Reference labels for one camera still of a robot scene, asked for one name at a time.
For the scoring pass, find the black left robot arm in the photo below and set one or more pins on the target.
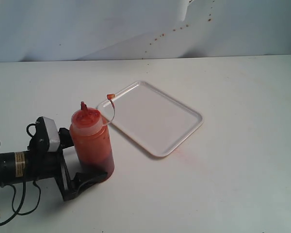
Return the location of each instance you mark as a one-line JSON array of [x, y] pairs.
[[14, 168]]

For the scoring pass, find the red sauce squeeze bottle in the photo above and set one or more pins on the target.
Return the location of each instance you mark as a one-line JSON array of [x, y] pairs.
[[90, 135]]

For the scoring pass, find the white rectangular plastic tray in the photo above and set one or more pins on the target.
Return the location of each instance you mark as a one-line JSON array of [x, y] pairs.
[[154, 120]]

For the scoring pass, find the white backdrop sheet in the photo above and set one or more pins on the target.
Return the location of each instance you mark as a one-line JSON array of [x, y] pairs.
[[68, 30]]

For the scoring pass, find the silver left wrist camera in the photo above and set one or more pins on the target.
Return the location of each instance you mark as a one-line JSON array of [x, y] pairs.
[[47, 134]]

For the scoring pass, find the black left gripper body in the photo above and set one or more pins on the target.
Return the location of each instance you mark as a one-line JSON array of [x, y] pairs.
[[43, 165]]

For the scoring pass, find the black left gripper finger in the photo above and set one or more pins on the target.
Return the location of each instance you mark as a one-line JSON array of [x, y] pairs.
[[65, 138], [84, 181]]

